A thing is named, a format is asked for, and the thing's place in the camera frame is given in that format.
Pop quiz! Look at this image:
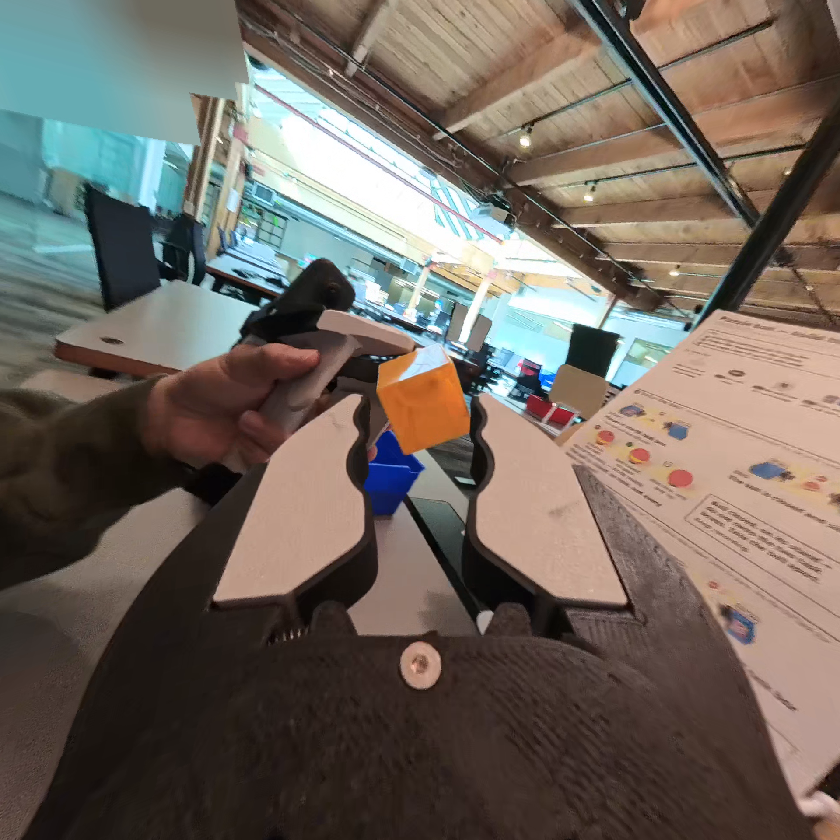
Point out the yellow toy block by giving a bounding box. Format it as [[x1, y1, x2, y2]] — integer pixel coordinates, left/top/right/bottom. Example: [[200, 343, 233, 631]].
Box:
[[376, 343, 472, 456]]

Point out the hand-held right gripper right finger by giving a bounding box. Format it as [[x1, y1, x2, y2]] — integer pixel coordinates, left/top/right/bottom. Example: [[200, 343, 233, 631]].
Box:
[[461, 394, 632, 618]]

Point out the red plastic bin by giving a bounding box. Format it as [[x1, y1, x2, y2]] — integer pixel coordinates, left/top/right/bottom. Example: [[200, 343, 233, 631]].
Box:
[[525, 394, 580, 427]]

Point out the black frame beam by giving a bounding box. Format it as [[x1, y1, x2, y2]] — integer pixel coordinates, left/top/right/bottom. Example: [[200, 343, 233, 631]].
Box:
[[570, 0, 763, 227]]

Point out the black upright panel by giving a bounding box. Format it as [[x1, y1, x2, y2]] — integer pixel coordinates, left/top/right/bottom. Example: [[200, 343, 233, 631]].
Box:
[[566, 323, 622, 388]]

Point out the blue plastic bin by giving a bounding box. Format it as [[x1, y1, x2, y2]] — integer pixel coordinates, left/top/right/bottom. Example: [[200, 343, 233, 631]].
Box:
[[363, 430, 426, 517]]

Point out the black metal pole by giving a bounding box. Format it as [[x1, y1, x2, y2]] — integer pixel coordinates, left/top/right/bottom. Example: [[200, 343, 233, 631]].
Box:
[[694, 112, 840, 329]]

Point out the beige wooden panel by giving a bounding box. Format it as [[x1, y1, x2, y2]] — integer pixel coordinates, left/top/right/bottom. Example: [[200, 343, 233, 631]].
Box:
[[548, 364, 611, 421]]

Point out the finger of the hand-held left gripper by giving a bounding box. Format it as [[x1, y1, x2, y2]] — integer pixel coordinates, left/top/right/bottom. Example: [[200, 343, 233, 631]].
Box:
[[314, 308, 419, 358]]

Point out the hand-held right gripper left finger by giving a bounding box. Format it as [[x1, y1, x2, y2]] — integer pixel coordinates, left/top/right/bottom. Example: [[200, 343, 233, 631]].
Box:
[[211, 394, 378, 614]]

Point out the black office chair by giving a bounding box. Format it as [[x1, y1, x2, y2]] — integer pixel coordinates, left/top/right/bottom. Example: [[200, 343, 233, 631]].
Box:
[[161, 215, 207, 287]]

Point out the person's left hand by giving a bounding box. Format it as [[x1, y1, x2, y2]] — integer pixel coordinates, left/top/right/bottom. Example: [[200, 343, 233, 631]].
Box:
[[146, 341, 324, 471]]

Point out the printed instruction sheet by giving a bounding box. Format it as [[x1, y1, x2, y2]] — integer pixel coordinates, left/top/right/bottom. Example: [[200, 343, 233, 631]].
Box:
[[563, 310, 840, 800]]

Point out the person's left forearm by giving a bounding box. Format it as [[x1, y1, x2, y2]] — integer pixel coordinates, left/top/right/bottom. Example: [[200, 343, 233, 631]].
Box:
[[0, 375, 198, 592]]

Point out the black flat pad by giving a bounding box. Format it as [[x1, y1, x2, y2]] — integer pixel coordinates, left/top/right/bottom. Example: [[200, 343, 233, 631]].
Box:
[[406, 497, 483, 614]]

